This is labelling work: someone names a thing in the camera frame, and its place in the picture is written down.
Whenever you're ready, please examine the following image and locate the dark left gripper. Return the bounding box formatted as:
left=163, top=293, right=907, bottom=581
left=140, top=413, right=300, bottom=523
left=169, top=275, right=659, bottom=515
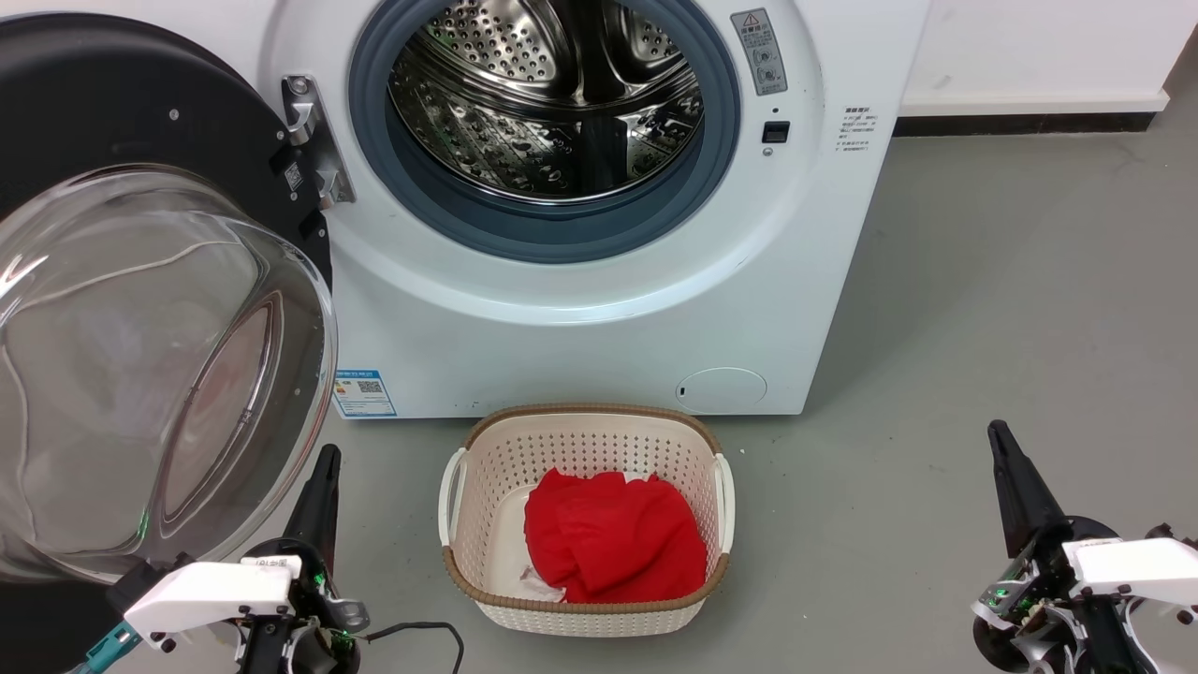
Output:
left=239, top=444, right=371, bottom=674

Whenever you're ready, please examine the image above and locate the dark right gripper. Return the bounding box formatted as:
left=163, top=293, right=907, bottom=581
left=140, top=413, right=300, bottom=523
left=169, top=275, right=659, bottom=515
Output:
left=972, top=419, right=1161, bottom=674

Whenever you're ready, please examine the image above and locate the round black glass washer door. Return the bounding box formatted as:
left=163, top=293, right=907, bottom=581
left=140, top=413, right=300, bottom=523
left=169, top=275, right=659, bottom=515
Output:
left=0, top=11, right=340, bottom=674

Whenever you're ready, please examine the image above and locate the white front-load washing machine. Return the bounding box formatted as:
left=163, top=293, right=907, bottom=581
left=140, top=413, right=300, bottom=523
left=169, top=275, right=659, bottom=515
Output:
left=253, top=0, right=932, bottom=419

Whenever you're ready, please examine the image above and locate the metal door hinge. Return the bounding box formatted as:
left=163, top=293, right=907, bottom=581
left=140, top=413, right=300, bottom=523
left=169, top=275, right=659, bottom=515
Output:
left=281, top=75, right=357, bottom=209

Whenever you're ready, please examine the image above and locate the blue energy label sticker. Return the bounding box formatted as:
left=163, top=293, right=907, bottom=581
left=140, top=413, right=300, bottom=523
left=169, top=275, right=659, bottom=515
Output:
left=332, top=368, right=398, bottom=418

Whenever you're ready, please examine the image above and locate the white crumpled cloth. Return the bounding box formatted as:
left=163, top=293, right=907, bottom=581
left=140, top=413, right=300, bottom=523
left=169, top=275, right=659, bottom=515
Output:
left=518, top=564, right=567, bottom=603

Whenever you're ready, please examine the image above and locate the beige perforated laundry basket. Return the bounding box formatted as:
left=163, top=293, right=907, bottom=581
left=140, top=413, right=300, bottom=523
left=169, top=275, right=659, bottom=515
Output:
left=438, top=403, right=737, bottom=639

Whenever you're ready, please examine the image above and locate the red garment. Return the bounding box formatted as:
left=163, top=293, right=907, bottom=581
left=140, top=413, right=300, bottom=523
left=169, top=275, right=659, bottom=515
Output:
left=522, top=468, right=709, bottom=605

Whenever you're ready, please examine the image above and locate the round drain filter cover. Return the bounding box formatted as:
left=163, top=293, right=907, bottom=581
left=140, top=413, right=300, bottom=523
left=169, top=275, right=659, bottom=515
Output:
left=676, top=367, right=768, bottom=413

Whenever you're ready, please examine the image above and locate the black baseboard strip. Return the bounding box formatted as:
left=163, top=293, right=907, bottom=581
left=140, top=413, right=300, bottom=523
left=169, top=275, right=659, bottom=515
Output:
left=892, top=112, right=1160, bottom=138

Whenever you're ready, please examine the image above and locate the printed text label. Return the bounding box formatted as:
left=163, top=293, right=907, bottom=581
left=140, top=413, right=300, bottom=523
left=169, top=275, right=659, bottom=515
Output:
left=836, top=106, right=881, bottom=153

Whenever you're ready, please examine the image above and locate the stainless steel washer drum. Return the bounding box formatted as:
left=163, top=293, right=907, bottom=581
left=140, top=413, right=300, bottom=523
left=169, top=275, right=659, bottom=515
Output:
left=388, top=0, right=705, bottom=199

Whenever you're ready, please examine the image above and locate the grey warning sticker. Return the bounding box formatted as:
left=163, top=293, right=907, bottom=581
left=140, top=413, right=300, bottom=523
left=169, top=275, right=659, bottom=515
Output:
left=730, top=7, right=789, bottom=96

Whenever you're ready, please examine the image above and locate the thin black cable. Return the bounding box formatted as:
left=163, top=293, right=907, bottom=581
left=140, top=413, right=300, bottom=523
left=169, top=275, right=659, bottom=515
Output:
left=360, top=621, right=466, bottom=674

